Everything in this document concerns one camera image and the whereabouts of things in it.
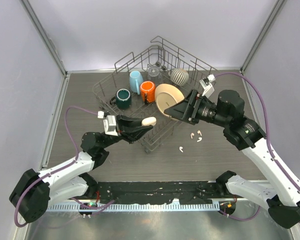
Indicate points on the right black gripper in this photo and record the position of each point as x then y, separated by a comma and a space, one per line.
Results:
187, 110

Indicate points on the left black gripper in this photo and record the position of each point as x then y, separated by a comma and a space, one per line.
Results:
130, 129

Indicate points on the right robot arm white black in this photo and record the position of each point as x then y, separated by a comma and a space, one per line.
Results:
282, 199

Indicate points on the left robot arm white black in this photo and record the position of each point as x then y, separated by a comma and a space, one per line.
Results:
90, 155

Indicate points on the beige plate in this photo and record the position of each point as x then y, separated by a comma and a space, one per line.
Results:
167, 95

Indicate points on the dark green mug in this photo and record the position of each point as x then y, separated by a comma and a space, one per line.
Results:
122, 99

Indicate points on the striped ceramic mug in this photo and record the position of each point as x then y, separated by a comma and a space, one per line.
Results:
178, 76

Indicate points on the orange mug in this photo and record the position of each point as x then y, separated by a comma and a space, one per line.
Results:
147, 92

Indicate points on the clear glass cup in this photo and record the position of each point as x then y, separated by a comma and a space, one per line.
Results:
154, 74

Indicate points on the light blue mug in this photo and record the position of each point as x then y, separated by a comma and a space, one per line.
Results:
135, 81

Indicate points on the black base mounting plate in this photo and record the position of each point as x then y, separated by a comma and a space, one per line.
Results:
157, 192

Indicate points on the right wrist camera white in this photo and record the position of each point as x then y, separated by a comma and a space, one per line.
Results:
207, 85

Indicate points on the grey wire dish rack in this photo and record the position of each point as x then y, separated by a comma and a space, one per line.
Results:
161, 63

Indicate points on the aluminium frame rail front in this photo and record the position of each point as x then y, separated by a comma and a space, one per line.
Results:
45, 195

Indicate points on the white slotted cable duct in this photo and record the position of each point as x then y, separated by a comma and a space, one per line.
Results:
175, 206

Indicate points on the aluminium frame post right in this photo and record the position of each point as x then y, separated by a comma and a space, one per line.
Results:
274, 13

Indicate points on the aluminium frame post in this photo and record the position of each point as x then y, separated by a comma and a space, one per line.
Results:
44, 36
274, 13

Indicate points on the aluminium frame post left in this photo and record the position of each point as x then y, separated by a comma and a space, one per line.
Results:
44, 36

